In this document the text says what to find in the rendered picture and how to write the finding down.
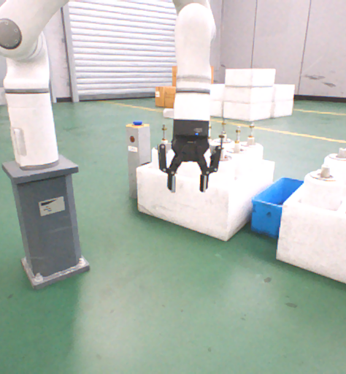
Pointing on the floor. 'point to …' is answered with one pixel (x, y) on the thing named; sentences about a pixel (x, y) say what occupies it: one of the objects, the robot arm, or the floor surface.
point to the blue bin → (271, 206)
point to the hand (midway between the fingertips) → (187, 185)
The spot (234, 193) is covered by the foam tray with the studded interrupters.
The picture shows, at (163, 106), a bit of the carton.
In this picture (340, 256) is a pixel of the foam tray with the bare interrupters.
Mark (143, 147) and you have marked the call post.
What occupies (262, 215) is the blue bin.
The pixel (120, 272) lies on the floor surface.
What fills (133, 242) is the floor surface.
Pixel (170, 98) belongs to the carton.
